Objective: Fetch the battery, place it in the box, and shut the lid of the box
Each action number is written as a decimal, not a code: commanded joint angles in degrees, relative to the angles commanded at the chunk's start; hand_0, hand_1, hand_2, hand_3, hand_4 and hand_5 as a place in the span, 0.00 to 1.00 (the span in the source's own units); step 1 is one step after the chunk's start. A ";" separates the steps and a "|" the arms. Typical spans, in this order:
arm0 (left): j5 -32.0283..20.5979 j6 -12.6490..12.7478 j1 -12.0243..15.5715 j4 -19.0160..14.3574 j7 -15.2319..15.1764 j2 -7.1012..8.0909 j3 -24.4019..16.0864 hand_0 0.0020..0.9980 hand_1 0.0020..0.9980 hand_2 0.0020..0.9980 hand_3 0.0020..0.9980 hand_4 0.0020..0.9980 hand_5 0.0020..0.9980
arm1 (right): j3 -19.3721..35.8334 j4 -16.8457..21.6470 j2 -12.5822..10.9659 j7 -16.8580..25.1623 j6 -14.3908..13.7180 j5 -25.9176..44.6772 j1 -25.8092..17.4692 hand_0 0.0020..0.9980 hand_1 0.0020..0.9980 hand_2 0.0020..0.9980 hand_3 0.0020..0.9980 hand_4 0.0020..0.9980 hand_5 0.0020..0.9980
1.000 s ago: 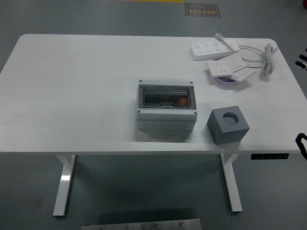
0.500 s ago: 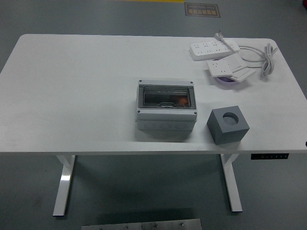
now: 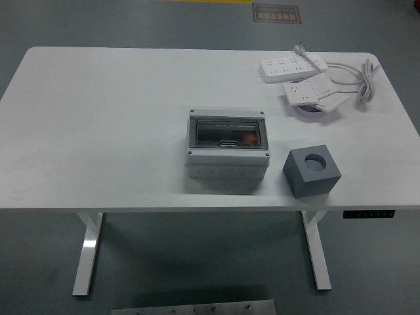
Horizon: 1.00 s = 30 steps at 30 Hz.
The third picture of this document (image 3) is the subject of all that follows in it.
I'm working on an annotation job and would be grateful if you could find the grey plastic enclosure box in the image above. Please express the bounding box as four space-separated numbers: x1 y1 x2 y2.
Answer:
184 109 272 180

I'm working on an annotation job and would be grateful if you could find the orange cylindrical battery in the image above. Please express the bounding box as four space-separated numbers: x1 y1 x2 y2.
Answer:
234 131 259 145

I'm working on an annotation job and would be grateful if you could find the grey cube holder block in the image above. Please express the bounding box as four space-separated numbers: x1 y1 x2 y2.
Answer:
282 144 343 200

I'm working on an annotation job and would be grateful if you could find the white power strip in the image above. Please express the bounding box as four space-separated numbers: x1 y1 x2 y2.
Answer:
257 54 329 85

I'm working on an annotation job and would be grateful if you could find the white flat cover panel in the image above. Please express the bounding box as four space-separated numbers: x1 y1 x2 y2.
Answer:
314 90 351 114

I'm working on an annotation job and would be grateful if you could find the white table leg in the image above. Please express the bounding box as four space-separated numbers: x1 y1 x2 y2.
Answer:
301 211 332 291
72 212 104 297

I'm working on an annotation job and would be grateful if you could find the brown floor sign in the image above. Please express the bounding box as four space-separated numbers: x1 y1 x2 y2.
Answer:
251 3 302 24

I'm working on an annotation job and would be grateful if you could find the black table control panel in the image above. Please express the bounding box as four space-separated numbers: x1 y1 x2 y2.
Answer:
343 209 394 219

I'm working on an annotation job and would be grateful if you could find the white wall switch panel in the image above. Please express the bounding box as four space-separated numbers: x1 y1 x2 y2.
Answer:
309 74 335 96

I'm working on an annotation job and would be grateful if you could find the white power cord with plug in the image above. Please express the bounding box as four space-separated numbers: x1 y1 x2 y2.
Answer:
293 41 381 106

